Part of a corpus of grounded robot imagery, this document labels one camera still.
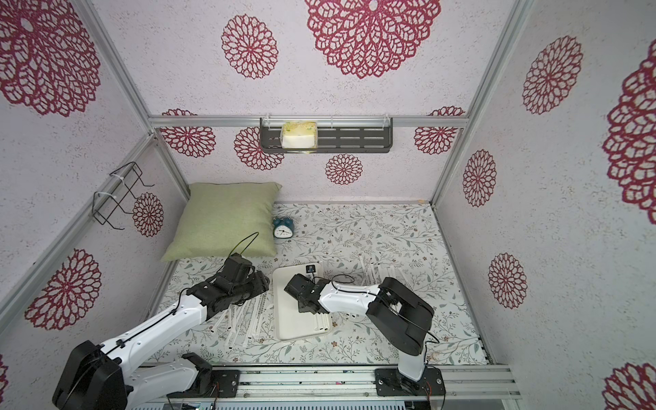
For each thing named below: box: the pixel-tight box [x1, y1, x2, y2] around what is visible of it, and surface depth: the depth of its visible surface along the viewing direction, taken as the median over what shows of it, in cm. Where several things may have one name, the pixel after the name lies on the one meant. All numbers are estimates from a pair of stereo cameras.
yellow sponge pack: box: [281, 121, 318, 154], surface depth 92 cm
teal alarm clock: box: [272, 217, 295, 239], surface depth 106 cm
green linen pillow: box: [160, 181, 283, 263], surface depth 99 cm
